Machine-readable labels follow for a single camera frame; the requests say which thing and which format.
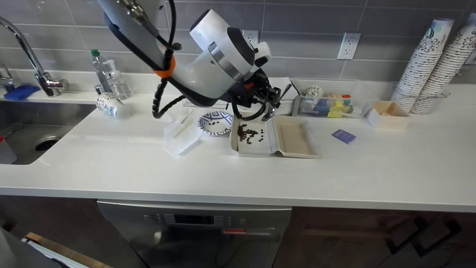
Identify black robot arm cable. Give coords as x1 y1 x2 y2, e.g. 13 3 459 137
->
150 0 269 122

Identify small blue packet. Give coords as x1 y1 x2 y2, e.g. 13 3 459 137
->
331 128 357 146

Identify clear condiment packet organizer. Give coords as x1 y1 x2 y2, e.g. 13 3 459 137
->
291 81 370 119

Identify blue patterned paper plate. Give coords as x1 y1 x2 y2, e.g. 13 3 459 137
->
197 111 235 139

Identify green-capped dish soap bottle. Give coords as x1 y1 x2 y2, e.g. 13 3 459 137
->
89 48 120 99

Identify stainless steel dishwasher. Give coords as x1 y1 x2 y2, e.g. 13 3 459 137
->
96 200 294 268

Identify dark wood cabinet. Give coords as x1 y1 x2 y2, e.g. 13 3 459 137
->
273 207 476 268

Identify chrome kitchen faucet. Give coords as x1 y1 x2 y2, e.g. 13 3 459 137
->
0 15 68 99

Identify sleeved paper cup stack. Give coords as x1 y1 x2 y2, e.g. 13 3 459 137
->
391 18 456 113
410 12 476 116

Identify small beige open box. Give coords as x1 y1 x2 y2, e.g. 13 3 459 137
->
364 100 413 131

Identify clear glass bottle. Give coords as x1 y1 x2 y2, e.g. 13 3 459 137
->
111 66 133 102

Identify white wall outlet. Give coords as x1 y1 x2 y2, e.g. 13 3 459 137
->
242 29 260 46
337 32 362 61

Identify wooden plank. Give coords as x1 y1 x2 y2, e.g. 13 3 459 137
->
20 231 111 268

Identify steel sink basin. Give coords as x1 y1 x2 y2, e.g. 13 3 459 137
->
0 102 98 167

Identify brown coffee beans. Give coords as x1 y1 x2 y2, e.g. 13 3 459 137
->
236 124 266 146

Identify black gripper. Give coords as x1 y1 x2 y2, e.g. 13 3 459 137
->
230 72 285 122

